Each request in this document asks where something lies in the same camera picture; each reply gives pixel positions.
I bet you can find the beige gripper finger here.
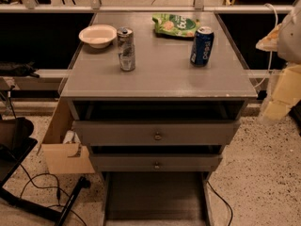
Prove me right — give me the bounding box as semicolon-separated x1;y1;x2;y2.
262;64;301;121

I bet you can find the blue pepsi can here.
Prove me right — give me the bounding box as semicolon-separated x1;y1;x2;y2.
190;26;214;67

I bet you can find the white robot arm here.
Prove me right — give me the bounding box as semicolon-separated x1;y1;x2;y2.
256;5;301;122

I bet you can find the grey drawer cabinet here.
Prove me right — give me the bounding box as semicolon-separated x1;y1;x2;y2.
61;12;256;226

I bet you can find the grey middle drawer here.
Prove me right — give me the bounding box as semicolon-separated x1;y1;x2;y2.
90;153;222;172

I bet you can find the silver energy drink can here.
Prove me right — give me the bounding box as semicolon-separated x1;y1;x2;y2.
117;27;135;72

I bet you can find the grey open bottom drawer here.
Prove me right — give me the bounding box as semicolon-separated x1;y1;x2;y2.
101;172;214;226

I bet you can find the grey top drawer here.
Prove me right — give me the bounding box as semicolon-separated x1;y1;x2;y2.
73;121;240;146

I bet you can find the green chip bag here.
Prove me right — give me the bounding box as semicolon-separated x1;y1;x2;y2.
152;13;200;38

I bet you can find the white bowl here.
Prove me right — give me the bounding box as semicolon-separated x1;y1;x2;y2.
79;24;117;49

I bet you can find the brown cardboard box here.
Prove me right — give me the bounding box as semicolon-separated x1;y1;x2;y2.
41;99;95;174

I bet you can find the black chair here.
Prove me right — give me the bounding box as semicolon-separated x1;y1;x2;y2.
0;117;38;186

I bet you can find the black stand leg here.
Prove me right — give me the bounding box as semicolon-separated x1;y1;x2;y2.
0;176;92;226

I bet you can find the white hanging cable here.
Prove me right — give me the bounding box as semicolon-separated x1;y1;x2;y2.
253;3;279;89

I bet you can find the black floor cable left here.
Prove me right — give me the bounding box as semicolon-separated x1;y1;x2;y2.
0;143;88;226

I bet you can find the metal railing frame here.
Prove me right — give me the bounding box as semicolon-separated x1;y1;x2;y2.
0;0;301;92

